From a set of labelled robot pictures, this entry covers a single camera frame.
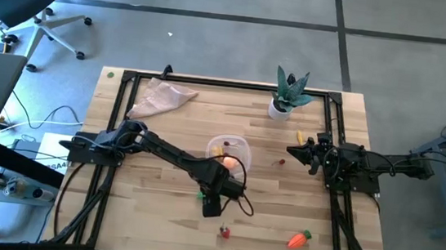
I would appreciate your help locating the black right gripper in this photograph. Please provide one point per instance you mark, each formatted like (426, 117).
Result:
(323, 153)

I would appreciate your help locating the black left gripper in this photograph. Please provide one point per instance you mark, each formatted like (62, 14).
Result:
(221, 182)

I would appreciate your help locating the yellow toy chili pepper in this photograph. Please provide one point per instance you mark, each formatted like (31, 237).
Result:
(299, 137)

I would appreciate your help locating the red toy cherry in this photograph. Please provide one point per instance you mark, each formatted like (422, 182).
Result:
(227, 144)
(282, 162)

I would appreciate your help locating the green toy pea pod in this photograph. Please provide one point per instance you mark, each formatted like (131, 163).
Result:
(200, 195)

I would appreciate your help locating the yellow orange toy fruit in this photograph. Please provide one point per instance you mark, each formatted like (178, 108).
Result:
(216, 151)

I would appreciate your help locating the clear plastic tupperware container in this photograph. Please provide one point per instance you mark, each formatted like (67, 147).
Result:
(241, 143)

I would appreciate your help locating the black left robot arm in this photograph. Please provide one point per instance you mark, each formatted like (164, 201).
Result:
(163, 149)

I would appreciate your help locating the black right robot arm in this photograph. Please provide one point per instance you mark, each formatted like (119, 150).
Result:
(367, 163)

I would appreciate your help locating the red toy strawberry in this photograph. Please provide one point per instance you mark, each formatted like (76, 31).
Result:
(224, 232)

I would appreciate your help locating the green plant in white pot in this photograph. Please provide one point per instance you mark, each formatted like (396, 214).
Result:
(289, 94)

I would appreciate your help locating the orange toy carrot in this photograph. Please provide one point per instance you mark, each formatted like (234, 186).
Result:
(298, 240)

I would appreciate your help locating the pale pink cloth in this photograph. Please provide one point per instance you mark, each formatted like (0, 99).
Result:
(160, 98)

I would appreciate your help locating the green round sticker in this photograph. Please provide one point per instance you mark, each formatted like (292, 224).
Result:
(110, 74)

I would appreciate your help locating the white paper sheet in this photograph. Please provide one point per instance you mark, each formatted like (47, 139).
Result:
(46, 153)

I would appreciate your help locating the black desk leg beam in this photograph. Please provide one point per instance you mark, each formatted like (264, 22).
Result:
(18, 160)

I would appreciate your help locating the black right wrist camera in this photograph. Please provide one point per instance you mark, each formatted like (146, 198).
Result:
(314, 167)

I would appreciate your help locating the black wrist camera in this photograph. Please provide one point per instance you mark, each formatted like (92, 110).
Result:
(314, 167)
(212, 207)

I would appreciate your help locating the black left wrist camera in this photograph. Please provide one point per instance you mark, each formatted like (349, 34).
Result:
(212, 207)

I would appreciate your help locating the black aluminium table frame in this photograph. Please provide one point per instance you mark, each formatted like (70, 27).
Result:
(210, 82)

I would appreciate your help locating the black frame clamp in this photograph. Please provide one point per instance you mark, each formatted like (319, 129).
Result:
(167, 69)

